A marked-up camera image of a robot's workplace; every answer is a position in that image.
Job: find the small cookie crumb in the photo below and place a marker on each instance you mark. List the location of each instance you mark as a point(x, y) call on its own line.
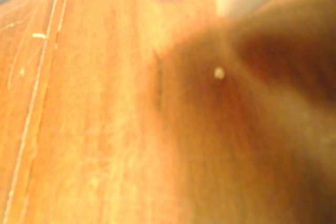
point(219, 73)

